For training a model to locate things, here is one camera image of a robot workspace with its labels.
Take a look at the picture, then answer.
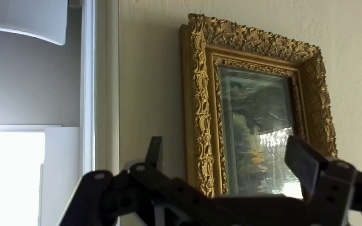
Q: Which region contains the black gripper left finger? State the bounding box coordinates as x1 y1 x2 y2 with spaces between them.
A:
144 136 164 170

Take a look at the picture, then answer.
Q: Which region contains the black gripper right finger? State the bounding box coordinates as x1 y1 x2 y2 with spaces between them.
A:
284 135 332 199

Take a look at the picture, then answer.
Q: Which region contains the gold ornate picture frame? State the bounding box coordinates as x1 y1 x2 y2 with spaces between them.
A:
179 13 339 200

